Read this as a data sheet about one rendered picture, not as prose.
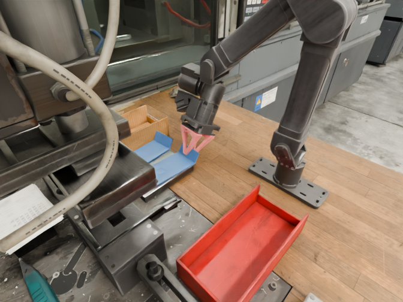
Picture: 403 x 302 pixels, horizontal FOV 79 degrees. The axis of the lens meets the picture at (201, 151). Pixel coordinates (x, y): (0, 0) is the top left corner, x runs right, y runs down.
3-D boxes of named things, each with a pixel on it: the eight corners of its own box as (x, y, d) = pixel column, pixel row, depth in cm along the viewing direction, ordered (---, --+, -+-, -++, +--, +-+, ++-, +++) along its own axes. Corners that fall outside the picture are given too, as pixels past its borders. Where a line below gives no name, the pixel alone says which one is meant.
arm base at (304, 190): (328, 187, 52) (340, 171, 56) (250, 147, 63) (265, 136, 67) (316, 210, 57) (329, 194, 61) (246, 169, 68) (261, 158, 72)
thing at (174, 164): (199, 161, 68) (199, 153, 66) (152, 189, 59) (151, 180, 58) (183, 150, 72) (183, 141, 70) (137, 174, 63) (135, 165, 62)
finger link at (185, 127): (171, 148, 67) (183, 116, 65) (189, 149, 73) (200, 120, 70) (187, 159, 63) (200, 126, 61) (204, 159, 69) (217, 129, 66)
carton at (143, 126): (170, 137, 82) (167, 116, 77) (99, 174, 68) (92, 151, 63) (147, 123, 89) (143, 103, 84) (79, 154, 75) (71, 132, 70)
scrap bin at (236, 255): (301, 230, 52) (309, 213, 49) (228, 330, 38) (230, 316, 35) (255, 200, 59) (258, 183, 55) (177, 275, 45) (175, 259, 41)
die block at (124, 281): (167, 257, 48) (164, 235, 43) (122, 297, 42) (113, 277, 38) (114, 202, 59) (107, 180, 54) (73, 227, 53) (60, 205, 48)
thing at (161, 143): (174, 147, 73) (173, 138, 71) (131, 174, 64) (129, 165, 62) (158, 138, 76) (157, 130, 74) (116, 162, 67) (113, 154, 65)
